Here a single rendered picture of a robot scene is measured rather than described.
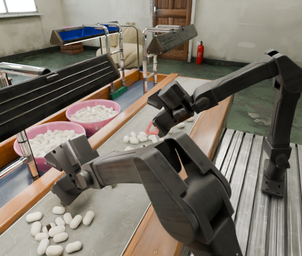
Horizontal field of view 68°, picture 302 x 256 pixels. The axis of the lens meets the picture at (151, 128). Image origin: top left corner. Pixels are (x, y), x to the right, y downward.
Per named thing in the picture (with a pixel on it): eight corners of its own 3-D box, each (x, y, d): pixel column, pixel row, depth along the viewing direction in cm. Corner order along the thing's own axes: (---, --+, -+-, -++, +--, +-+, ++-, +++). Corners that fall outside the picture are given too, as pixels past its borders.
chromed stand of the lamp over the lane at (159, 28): (180, 99, 147) (185, 25, 125) (170, 111, 132) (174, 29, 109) (154, 94, 154) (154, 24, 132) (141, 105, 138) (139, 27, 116)
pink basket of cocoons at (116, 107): (130, 120, 122) (129, 103, 117) (102, 145, 101) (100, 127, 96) (90, 111, 131) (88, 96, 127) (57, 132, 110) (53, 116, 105)
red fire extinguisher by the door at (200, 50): (203, 63, 501) (206, 39, 476) (201, 65, 487) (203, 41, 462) (197, 62, 506) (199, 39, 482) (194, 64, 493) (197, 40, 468)
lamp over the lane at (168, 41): (197, 36, 145) (199, 24, 141) (162, 55, 95) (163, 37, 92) (185, 35, 147) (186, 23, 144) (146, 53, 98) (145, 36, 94)
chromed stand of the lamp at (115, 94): (127, 90, 161) (123, 22, 139) (112, 100, 146) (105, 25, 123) (105, 87, 168) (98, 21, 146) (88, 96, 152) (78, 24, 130)
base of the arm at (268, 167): (266, 174, 73) (290, 181, 70) (269, 144, 88) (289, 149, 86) (260, 192, 77) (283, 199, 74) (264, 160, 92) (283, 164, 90)
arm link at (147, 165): (72, 166, 49) (160, 153, 25) (107, 149, 54) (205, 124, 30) (96, 216, 50) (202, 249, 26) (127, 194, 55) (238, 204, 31)
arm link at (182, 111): (165, 113, 72) (182, 102, 68) (169, 103, 76) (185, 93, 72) (178, 127, 74) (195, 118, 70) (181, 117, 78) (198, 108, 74)
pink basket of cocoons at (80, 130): (95, 139, 105) (93, 122, 100) (77, 179, 82) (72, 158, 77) (40, 138, 106) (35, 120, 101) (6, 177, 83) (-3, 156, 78)
